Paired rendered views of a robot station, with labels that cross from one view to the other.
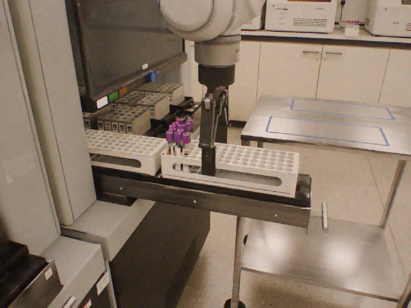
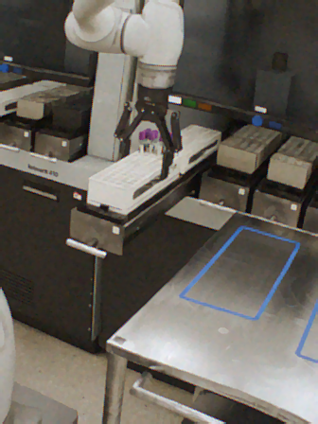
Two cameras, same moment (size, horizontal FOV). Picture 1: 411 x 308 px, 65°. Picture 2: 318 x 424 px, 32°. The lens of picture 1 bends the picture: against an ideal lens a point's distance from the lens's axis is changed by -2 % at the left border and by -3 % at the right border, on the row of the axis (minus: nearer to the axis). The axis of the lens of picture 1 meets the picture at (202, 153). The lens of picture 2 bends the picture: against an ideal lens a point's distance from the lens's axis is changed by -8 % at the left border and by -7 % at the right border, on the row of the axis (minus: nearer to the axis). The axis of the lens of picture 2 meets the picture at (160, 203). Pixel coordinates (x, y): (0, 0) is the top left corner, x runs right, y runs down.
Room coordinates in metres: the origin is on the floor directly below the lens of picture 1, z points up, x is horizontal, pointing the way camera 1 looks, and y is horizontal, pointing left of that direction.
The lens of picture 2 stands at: (0.83, -1.37, 1.36)
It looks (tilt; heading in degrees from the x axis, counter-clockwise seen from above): 23 degrees down; 95
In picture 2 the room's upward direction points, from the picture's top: 7 degrees clockwise
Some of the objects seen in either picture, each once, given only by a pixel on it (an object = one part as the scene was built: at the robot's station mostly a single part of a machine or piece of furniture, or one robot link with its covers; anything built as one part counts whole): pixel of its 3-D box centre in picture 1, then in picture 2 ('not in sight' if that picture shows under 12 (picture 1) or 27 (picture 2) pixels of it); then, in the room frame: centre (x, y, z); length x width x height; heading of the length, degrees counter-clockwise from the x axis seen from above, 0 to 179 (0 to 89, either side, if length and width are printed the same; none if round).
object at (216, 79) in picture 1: (216, 86); (151, 103); (0.67, -0.03, 1.02); 0.08 x 0.07 x 0.09; 163
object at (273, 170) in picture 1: (229, 166); (136, 177); (0.66, -0.06, 0.84); 0.30 x 0.10 x 0.06; 73
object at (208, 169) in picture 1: (209, 160); (125, 154); (0.61, -0.01, 0.88); 0.03 x 0.01 x 0.07; 73
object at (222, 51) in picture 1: (216, 49); (155, 74); (0.67, -0.03, 1.09); 0.09 x 0.09 x 0.06
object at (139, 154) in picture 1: (107, 151); (187, 149); (0.75, 0.24, 0.83); 0.30 x 0.10 x 0.06; 73
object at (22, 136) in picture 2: not in sight; (67, 114); (0.28, 0.61, 0.78); 0.73 x 0.14 x 0.09; 73
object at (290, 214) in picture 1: (174, 179); (158, 185); (0.70, 0.07, 0.78); 0.73 x 0.14 x 0.09; 73
